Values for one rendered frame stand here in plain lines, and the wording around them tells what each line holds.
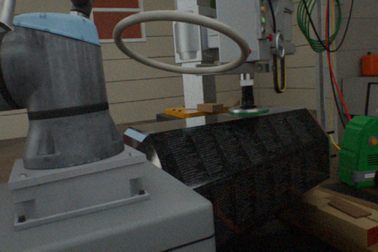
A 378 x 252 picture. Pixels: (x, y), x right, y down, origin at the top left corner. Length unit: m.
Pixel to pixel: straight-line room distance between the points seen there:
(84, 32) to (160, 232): 0.37
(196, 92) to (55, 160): 2.08
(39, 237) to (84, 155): 0.14
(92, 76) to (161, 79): 7.57
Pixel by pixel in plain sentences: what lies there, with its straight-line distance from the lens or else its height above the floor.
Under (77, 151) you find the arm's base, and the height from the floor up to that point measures 0.95.
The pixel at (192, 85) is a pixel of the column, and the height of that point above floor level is 0.97.
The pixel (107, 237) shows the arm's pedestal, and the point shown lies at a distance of 0.55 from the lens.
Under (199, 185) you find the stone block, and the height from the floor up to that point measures 0.58.
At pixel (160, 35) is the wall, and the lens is 8.27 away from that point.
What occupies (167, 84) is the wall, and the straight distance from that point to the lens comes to 8.25.
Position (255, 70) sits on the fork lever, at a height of 1.06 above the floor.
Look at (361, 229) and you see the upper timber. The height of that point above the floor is 0.20.
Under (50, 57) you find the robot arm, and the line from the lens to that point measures 0.63.
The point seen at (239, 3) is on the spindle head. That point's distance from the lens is 1.75.
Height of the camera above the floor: 1.07
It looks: 6 degrees down
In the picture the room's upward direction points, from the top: 4 degrees counter-clockwise
